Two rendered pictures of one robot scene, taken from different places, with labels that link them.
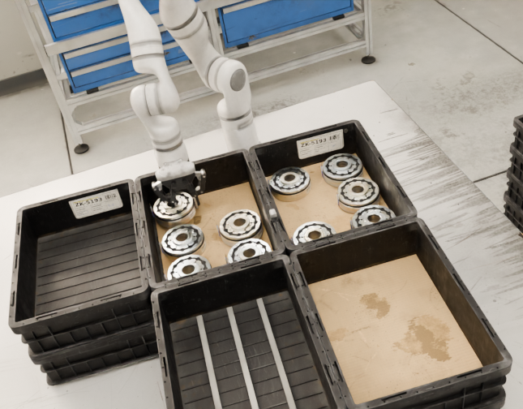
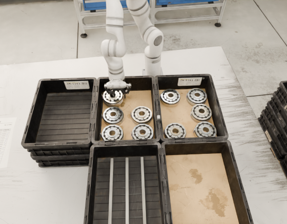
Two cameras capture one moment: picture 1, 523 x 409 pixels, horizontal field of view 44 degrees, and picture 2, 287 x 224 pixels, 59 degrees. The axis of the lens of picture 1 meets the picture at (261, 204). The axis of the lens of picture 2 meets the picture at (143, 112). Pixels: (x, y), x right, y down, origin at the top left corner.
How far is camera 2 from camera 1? 0.43 m
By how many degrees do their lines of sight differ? 12
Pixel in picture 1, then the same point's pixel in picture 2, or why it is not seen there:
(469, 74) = (260, 43)
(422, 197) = (229, 115)
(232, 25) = not seen: outside the picture
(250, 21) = not seen: outside the picture
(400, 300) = (208, 177)
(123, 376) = (73, 171)
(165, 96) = (118, 49)
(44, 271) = (46, 112)
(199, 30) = (145, 13)
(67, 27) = not seen: outside the picture
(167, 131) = (116, 65)
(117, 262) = (81, 117)
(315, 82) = (192, 30)
